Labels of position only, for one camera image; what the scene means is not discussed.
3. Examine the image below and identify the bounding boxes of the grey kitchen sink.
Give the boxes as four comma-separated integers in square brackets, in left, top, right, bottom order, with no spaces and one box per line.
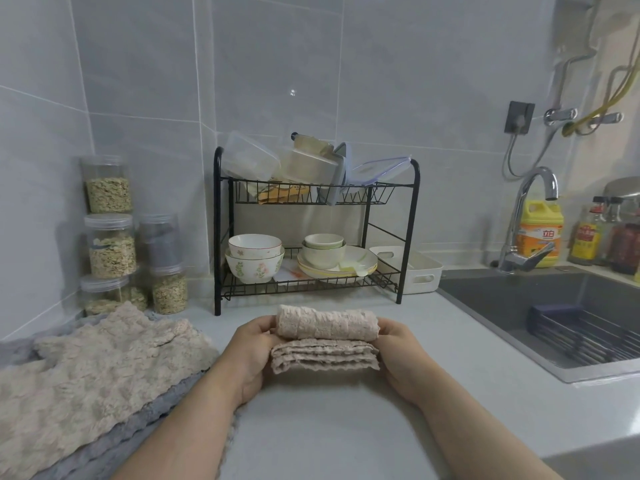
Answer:
[436,266,640,385]

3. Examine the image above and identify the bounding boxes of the chrome faucet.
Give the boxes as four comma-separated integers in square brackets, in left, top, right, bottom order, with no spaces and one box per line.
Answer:
[497,167,560,275]

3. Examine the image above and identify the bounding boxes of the black wall socket with plug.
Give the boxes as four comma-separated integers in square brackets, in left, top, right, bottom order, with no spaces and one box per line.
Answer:
[503,100,536,135]

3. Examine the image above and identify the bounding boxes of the yellow dish cloth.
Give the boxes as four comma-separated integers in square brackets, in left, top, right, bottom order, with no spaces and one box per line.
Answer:
[257,183,310,204]

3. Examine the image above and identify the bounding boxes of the pile of fluffy cloths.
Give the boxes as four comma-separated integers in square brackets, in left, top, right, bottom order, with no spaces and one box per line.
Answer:
[0,302,239,480]

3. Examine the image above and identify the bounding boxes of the group of condiment bottles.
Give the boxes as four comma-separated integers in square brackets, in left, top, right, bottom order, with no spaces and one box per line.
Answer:
[609,222,640,275]

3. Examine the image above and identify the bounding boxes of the grey plastic lid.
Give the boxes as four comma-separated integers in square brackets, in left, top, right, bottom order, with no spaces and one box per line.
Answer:
[327,142,353,207]

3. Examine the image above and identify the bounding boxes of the person's left hand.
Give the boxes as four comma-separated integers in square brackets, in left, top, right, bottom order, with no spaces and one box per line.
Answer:
[219,314,283,408]

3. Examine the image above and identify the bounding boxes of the clear jar grey contents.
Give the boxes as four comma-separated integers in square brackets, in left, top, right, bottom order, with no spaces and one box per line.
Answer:
[137,213,182,271]

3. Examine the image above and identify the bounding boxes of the small bowls on plates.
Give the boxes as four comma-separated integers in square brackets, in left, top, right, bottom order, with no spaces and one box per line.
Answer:
[297,262,379,281]

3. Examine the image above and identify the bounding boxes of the clear plastic food container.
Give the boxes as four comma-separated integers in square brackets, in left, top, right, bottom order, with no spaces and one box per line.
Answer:
[221,131,281,181]

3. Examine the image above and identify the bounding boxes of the metal water pipe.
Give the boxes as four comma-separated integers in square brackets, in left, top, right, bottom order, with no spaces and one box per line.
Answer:
[605,44,640,115]
[552,0,601,113]

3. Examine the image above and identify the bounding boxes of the person's left forearm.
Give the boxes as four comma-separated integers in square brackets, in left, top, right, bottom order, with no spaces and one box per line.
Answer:
[112,369,246,480]

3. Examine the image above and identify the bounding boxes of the white plastic basket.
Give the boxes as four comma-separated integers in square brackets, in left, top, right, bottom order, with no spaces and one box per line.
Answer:
[369,245,445,295]

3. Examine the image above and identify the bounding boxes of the yellow gas hose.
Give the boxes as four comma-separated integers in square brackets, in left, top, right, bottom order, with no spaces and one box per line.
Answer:
[562,54,640,137]

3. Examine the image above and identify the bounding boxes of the steel pot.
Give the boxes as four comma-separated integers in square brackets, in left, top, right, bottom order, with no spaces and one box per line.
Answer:
[602,177,640,221]

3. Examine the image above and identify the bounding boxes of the grey power cable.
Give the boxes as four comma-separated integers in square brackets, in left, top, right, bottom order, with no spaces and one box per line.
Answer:
[502,125,559,181]

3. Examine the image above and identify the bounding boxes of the blue sink drain rack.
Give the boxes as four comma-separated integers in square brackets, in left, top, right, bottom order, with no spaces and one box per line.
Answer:
[527,303,640,367]

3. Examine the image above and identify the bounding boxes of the tan lid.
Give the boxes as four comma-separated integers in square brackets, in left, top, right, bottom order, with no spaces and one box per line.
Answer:
[291,133,335,155]

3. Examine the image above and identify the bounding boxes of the yellow detergent bottle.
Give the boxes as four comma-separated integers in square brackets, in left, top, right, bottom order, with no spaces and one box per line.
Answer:
[515,199,565,269]

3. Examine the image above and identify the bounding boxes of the yellow label sauce bottle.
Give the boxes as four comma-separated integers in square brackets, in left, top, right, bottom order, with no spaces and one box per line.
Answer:
[569,196,606,265]

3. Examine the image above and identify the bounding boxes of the person's right forearm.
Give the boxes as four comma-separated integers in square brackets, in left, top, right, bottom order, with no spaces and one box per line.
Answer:
[412,374,563,480]

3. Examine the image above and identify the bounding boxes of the small clear jar of oats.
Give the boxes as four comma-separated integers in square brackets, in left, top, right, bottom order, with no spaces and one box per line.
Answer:
[149,264,189,315]

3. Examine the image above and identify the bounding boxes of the black wire dish rack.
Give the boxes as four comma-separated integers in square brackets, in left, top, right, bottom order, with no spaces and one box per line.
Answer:
[213,146,421,317]

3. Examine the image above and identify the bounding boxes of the person's right hand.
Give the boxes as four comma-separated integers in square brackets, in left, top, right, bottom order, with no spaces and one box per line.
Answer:
[375,319,436,409]

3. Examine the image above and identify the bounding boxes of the small white bowl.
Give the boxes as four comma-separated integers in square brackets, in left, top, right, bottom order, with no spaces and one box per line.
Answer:
[301,240,347,269]
[303,233,345,249]

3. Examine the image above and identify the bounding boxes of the short clear plastic jar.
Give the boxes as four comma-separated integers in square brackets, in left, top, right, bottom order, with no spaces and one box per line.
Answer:
[79,275,149,317]

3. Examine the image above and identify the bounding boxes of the beige checked towel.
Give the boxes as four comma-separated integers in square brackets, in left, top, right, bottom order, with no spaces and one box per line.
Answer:
[269,304,382,378]

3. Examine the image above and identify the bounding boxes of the blue rimmed container lid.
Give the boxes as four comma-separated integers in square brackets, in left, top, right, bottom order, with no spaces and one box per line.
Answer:
[347,155,412,187]

